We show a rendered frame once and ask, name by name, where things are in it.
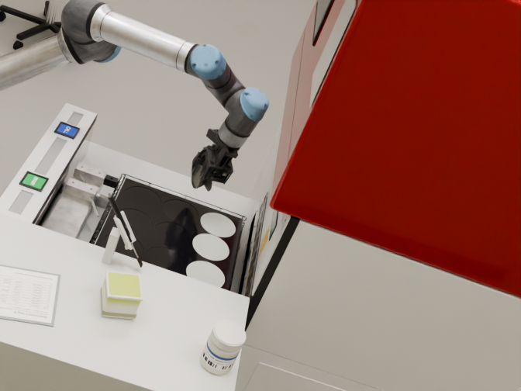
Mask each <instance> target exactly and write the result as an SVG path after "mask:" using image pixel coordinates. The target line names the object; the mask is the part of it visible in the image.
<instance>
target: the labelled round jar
mask: <svg viewBox="0 0 521 391"><path fill-rule="evenodd" d="M245 340H246V333H245V331H244V329H243V328H242V327H241V326H240V325H239V324H238V323H236V322H234V321H231V320H220V321H218V322H216V323H215V325H214V327H213V329H212V332H211V334H210V335H209V338H208V340H207V341H206V344H205V347H204V348H203V350H202V353H201V356H200V361H201V363H202V366H203V367H204V368H205V369H206V370H207V371H209V372H211V373H213V374H216V375H224V374H226V373H228V372H229V371H230V370H231V368H232V367H233V364H234V362H235V361H236V358H237V356H238V354H239V353H240V350H241V348H242V347H243V344H244V342H245Z"/></svg>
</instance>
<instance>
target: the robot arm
mask: <svg viewBox="0 0 521 391"><path fill-rule="evenodd" d="M122 47H123V48H125V49H127V50H130V51H132V52H134V53H137V54H140V55H142V56H144V57H148V58H150V59H152V60H154V61H157V62H159V63H162V64H165V65H167V66H169V67H172V68H174V69H177V70H179V71H182V72H184V73H186V74H189V75H192V76H194V77H196V78H199V79H201V81H202V83H203V84H204V86H205V87H206V88H207V89H208V90H209V91H210V92H211V93H212V94H213V95H214V97H215V98H216V99H217V100H218V101H219V103H220V104H221V105H222V106H223V108H224V109H225V110H226V111H227V112H228V113H229V115H228V116H227V117H226V119H225V120H224V122H223V124H222V125H221V127H220V128H219V129H218V130H217V129H215V130H213V129H208V132H207V134H206V136H207V137H208V138H209V139H210V140H211V141H212V142H213V143H214V144H212V146H210V145H208V146H207V147H203V150H202V151H201V152H198V153H197V155H196V156H195V157H194V158H193V160H192V164H191V184H192V187H193V188H194V189H197V188H200V187H202V186H203V185H204V186H205V188H206V190H207V191H208V192H209V191H210V190H211V189H212V181H214V182H220V183H223V184H226V182H227V180H228V179H229V177H230V176H231V174H232V173H233V165H232V159H233V158H237V156H238V152H237V151H238V150H239V149H240V148H241V147H242V146H243V145H244V143H245V142H246V140H247V138H248V137H250V135H251V133H252V132H253V131H254V129H255V127H256V126H257V124H258V123H259V122H260V121H261V120H262V119H263V117H264V114H265V113H266V111H267V109H268V107H269V100H268V97H267V96H266V95H265V94H264V93H263V92H261V91H260V90H259V89H258V88H253V87H249V88H245V87H244V85H243V84H242V83H241V82H240V80H239V79H238V78H237V77H236V75H235V74H234V73H233V71H232V69H231V68H230V66H229V65H228V64H227V62H226V59H225V57H224V55H223V53H222V52H221V51H220V50H218V48H217V47H215V46H213V45H212V44H202V45H198V44H197V43H193V42H191V41H189V40H186V39H183V38H180V37H179V36H175V35H173V34H171V33H168V32H165V31H163V30H161V29H158V28H156V27H153V26H150V25H147V24H146V23H143V22H140V21H138V20H135V19H132V18H130V17H128V16H125V15H122V14H120V13H117V12H114V11H113V8H112V6H110V5H108V4H105V3H104V2H100V1H98V0H70V1H69V2H68V3H67V4H66V5H65V6H64V8H63V11H62V13H61V27H60V31H59V33H55V34H54V35H52V36H48V37H46V38H44V39H41V40H38V41H36V42H35V43H31V44H29V45H27V46H24V47H22V48H19V49H18V50H14V51H12V52H10V53H7V54H5V55H2V56H0V91H3V90H5V89H7V88H10V87H12V86H14V85H17V84H20V83H22V82H24V81H28V80H29V79H32V78H35V77H37V76H39V75H42V74H45V73H47V72H49V71H52V70H54V69H57V68H59V67H62V66H64V65H66V64H69V63H72V62H73V63H76V64H78V65H82V64H85V63H87V62H89V61H94V62H98V63H106V62H109V61H111V60H113V59H114V58H115V57H116V56H117V55H118V54H119V52H120V50H121V48H122ZM227 177H228V178H227Z"/></svg>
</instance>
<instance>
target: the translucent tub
mask: <svg viewBox="0 0 521 391"><path fill-rule="evenodd" d="M100 294H101V308H102V316H103V317H114V318H123V319H134V318H136V315H137V314H136V312H137V310H138V308H139V305H140V301H143V291H142V284H141V277H140V274H133V273H125V272H112V271H105V281H104V283H103V286H102V287H101V293H100Z"/></svg>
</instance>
